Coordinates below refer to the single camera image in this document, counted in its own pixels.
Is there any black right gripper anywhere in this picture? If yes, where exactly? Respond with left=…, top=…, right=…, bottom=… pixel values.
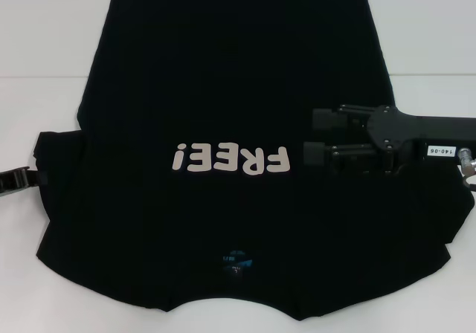
left=303, top=104, right=476, bottom=174

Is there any black shirt with FREE print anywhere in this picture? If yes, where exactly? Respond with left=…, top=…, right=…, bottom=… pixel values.
left=35, top=0, right=476, bottom=311

